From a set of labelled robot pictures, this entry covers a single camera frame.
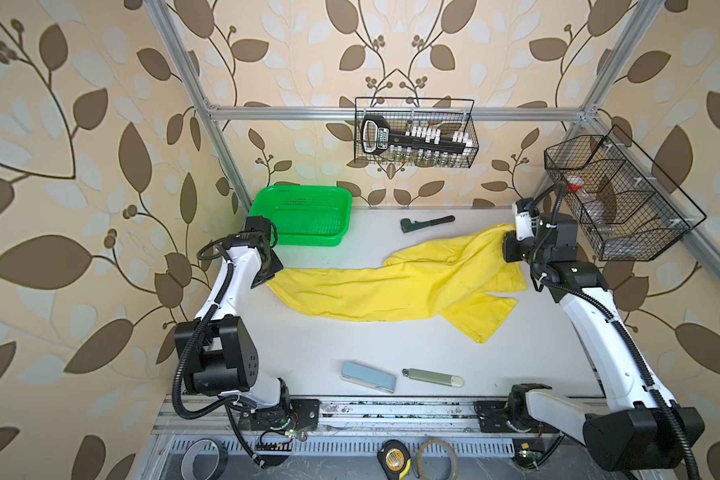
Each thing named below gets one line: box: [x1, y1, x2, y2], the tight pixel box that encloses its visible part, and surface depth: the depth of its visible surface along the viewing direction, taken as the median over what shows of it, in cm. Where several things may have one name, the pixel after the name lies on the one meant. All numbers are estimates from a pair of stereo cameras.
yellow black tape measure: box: [377, 439, 413, 480], surface depth 68 cm
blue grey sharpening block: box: [340, 361, 397, 393], surface depth 79 cm
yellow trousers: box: [267, 224, 528, 344], surface depth 94 cm
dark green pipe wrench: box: [400, 215, 456, 233], surface depth 118 cm
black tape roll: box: [180, 438, 229, 480], surface depth 68 cm
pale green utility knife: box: [402, 368, 465, 388], surface depth 82 cm
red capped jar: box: [566, 175, 585, 192], surface depth 85 cm
